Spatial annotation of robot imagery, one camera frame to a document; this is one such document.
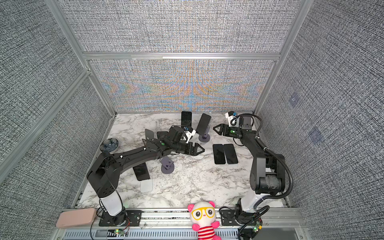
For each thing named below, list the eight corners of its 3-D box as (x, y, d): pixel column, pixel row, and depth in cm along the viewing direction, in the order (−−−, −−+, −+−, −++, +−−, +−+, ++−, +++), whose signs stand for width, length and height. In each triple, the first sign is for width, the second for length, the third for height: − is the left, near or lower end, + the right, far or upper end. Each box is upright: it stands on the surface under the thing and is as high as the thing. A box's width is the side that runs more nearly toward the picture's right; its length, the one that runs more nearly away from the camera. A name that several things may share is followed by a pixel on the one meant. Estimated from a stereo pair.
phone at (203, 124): (196, 136, 106) (196, 123, 96) (202, 125, 112) (203, 112, 102) (204, 139, 105) (205, 126, 94) (209, 128, 111) (211, 115, 100)
